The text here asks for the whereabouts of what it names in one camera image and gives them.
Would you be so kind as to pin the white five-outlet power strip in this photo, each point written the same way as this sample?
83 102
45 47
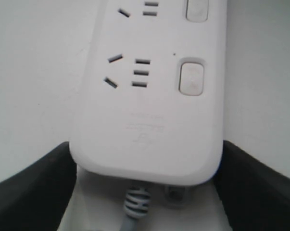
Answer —
150 106

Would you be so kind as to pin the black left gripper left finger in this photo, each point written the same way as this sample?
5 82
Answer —
36 198

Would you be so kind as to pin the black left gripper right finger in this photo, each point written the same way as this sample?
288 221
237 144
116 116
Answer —
254 196

